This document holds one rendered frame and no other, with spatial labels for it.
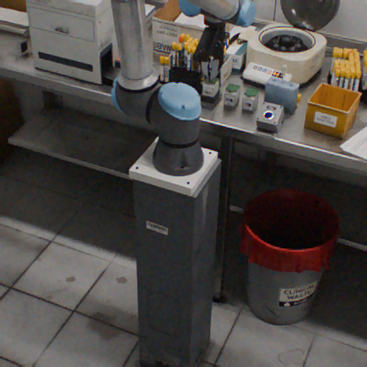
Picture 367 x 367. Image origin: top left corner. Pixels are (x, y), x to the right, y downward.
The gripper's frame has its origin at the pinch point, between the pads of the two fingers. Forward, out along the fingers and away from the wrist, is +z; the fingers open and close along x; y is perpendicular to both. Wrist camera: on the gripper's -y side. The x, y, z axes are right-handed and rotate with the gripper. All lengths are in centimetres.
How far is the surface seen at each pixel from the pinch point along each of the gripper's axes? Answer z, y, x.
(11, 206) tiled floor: 97, 7, 99
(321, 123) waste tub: 5.8, -1.2, -38.7
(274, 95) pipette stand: 3.7, 4.9, -20.9
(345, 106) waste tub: 5.7, 11.2, -43.1
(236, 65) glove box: 6.5, 23.4, -1.0
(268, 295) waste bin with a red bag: 80, -10, -32
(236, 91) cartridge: 3.0, 0.9, -9.2
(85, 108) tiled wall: 69, 58, 87
